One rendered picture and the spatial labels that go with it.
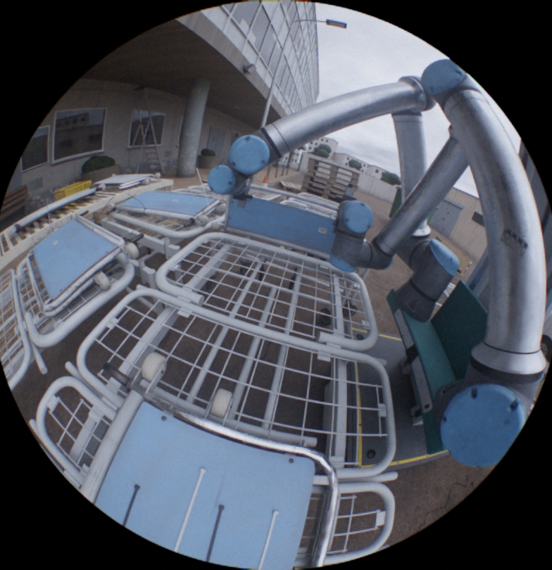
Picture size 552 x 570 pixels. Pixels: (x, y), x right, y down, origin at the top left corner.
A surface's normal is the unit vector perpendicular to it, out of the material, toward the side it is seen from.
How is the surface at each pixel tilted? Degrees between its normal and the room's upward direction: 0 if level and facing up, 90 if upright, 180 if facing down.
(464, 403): 94
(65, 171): 90
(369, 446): 0
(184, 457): 4
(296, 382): 0
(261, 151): 93
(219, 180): 85
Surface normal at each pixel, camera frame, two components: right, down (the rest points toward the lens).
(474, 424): -0.95, 0.06
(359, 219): -0.14, 0.33
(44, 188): 0.96, 0.29
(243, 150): -0.04, 0.64
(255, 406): 0.22, -0.78
